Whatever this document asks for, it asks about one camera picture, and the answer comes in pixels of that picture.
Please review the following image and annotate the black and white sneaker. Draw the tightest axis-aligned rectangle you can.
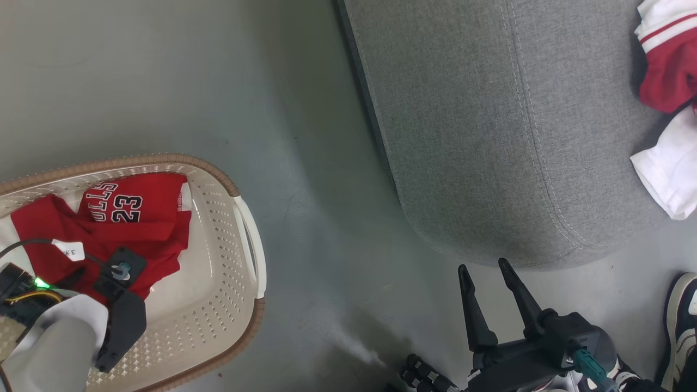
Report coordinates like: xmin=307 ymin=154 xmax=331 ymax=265
xmin=659 ymin=272 xmax=697 ymax=392
xmin=599 ymin=354 xmax=646 ymax=392

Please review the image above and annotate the beige perforated laundry basket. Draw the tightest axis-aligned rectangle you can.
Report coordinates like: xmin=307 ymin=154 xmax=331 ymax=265
xmin=0 ymin=154 xmax=267 ymax=392

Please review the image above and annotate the grey fabric sofa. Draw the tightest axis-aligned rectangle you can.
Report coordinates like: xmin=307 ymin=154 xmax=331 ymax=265
xmin=335 ymin=0 xmax=697 ymax=270

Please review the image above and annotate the white paper cable tag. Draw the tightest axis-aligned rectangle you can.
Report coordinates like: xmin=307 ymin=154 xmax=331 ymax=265
xmin=52 ymin=240 xmax=86 ymax=262

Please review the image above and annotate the thin black camera cable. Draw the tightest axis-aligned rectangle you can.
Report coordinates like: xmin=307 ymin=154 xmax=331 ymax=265
xmin=0 ymin=238 xmax=118 ymax=270

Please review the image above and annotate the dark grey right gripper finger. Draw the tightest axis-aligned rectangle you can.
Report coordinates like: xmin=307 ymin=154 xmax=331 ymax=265
xmin=458 ymin=265 xmax=499 ymax=353
xmin=498 ymin=259 xmax=546 ymax=339

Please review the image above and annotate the red basketball jersey number 23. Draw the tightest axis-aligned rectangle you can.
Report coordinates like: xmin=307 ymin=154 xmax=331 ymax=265
xmin=10 ymin=173 xmax=192 ymax=305

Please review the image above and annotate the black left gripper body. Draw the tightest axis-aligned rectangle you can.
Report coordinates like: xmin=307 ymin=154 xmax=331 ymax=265
xmin=0 ymin=263 xmax=63 ymax=328

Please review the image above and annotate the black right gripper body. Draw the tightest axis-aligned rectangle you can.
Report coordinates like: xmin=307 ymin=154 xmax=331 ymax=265
xmin=467 ymin=309 xmax=617 ymax=392

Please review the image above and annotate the teal cable connector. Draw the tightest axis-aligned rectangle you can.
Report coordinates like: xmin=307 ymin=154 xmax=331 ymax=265
xmin=571 ymin=348 xmax=620 ymax=392

